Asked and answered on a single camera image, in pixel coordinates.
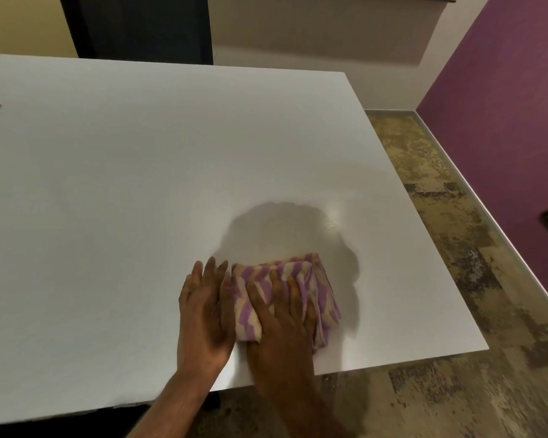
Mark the person's left hand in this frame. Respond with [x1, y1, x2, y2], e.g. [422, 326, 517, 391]
[177, 256, 238, 375]

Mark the person's right hand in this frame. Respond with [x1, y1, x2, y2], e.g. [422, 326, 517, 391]
[245, 269, 321, 389]

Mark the purple beige zigzag cloth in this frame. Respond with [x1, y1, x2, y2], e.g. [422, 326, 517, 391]
[230, 252, 342, 355]

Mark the person's right forearm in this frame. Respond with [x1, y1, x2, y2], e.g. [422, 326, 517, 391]
[255, 381, 353, 438]

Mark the person's left forearm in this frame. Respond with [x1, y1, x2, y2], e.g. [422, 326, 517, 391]
[127, 367, 222, 438]

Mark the dark wooden door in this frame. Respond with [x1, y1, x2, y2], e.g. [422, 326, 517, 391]
[58, 0, 214, 66]

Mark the beige wall shelf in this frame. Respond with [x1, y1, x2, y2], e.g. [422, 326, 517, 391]
[210, 0, 457, 66]

